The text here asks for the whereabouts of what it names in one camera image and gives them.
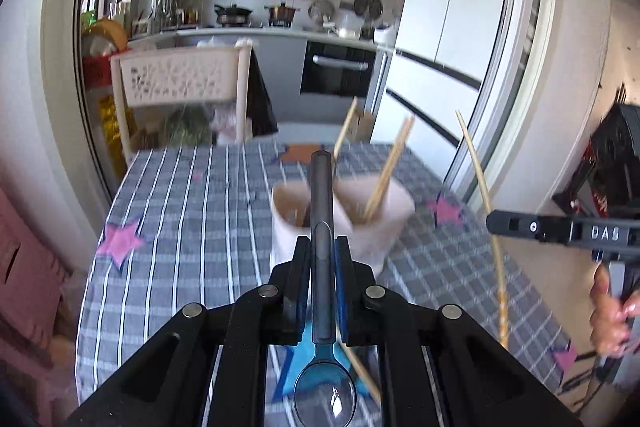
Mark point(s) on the plain bamboo chopstick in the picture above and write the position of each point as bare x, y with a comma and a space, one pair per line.
395, 164
361, 373
384, 169

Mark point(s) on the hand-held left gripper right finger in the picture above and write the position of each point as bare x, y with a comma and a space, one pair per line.
342, 292

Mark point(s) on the white refrigerator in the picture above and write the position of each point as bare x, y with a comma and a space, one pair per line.
440, 17

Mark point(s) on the pink plastic utensil holder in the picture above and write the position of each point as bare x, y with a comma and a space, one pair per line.
390, 227

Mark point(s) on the bag of green vegetables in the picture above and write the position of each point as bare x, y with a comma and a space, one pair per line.
187, 127

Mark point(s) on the round dark steamer rack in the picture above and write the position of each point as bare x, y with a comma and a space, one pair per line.
368, 3

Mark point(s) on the gold tinsel decoration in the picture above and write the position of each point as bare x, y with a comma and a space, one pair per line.
111, 124

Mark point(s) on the round metal steamer rack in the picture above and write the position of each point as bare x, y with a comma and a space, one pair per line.
321, 4

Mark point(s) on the white plastic container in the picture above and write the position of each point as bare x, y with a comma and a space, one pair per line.
350, 24

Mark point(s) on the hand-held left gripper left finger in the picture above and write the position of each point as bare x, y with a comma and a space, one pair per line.
302, 307

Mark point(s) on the yellow patterned bamboo chopstick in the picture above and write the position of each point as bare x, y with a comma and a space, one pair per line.
480, 177

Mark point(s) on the red plastic basket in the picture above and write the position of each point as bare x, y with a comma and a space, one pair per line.
97, 71

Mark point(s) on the brown cardboard box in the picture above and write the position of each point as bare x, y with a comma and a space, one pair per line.
364, 126

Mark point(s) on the stack of pink plastic stools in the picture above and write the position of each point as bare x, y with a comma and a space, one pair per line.
25, 267

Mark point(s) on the person's right hand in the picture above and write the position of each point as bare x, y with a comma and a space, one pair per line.
607, 317

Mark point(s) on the black metal rack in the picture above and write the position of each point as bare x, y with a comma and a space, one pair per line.
610, 147

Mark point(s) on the golden cooking pot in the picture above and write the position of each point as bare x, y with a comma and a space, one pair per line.
281, 14

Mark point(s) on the white plastic basket rack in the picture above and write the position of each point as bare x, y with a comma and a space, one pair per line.
175, 72

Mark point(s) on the white rice cooker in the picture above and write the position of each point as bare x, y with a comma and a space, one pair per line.
384, 35

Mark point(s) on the grey checked tablecloth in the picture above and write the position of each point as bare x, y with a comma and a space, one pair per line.
200, 232

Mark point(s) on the black built-in oven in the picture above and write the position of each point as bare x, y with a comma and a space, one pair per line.
337, 69

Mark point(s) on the yellow round basin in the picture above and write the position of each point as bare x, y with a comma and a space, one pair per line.
107, 34

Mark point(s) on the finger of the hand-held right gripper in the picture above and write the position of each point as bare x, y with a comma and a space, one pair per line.
520, 227

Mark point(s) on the black wok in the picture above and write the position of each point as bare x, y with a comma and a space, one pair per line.
232, 16

